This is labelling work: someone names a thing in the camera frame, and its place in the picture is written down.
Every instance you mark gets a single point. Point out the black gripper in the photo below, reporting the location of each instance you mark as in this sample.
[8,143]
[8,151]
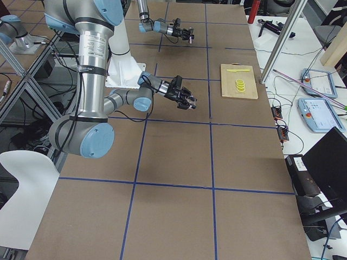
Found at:
[178,32]
[173,95]

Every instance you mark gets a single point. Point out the steel double jigger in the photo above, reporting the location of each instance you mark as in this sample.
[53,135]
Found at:
[191,35]

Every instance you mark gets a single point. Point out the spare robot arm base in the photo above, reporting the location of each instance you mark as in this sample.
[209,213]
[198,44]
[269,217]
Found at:
[14,33]

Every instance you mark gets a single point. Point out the bamboo cutting board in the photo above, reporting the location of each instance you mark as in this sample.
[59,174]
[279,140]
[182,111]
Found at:
[228,85]

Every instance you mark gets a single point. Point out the yellow plastic knife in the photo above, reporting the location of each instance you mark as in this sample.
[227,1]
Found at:
[238,70]

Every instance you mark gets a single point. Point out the red fire extinguisher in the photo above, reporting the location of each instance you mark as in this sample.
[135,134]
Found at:
[253,11]

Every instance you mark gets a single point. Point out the near teach pendant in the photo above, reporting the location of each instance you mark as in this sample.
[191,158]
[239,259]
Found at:
[319,114]

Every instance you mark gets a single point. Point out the teach pendant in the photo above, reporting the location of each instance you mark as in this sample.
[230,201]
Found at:
[320,81]
[319,114]

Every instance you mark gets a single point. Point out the far teach pendant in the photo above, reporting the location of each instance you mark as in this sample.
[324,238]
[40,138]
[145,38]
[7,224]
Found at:
[320,81]

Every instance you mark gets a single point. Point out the black computer box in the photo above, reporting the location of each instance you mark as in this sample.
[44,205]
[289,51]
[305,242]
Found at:
[301,179]

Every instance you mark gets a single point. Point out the black monitor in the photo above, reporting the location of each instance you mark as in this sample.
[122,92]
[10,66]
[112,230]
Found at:
[326,163]

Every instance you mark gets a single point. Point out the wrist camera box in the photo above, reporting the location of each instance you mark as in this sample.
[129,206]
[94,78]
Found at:
[176,82]
[177,22]

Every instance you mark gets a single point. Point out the aluminium frame post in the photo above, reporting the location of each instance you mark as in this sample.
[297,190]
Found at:
[283,37]

